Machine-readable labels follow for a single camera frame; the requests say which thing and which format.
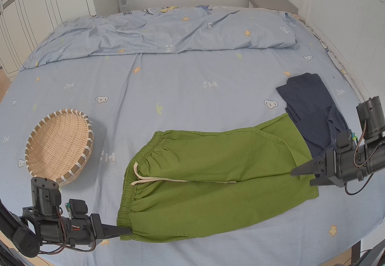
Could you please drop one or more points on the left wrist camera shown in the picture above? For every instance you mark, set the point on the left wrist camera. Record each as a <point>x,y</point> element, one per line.
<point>77,208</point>

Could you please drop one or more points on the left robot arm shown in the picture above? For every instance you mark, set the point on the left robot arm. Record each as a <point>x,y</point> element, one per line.
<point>45,195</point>

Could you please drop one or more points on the green shorts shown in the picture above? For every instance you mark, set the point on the green shorts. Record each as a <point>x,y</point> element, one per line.
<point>210,174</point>

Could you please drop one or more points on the white wardrobe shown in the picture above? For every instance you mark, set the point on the white wardrobe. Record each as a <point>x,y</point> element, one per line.
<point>36,3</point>

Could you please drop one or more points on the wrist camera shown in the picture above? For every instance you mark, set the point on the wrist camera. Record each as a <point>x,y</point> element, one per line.
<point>344,141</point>
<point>77,208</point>

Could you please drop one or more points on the pale blue quilt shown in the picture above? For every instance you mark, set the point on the pale blue quilt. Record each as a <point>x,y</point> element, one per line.
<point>180,33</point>

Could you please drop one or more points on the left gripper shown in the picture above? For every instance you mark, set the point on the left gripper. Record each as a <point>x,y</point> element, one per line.
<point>81,233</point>

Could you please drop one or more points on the dark blue garment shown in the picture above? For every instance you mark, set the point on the dark blue garment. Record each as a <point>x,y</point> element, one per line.
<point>309,102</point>

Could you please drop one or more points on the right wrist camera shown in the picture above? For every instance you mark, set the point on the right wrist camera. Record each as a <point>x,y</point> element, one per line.
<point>344,141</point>

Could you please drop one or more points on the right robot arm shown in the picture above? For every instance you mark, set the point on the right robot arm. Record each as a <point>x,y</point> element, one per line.
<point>371,117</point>

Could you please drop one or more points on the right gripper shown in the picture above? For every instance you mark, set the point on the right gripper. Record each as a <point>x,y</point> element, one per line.
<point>349,168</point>

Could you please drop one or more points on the round woven basket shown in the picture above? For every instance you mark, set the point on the round woven basket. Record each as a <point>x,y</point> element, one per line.
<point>57,144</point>

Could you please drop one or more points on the grey bedside table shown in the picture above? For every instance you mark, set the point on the grey bedside table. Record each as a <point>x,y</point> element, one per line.
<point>270,1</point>

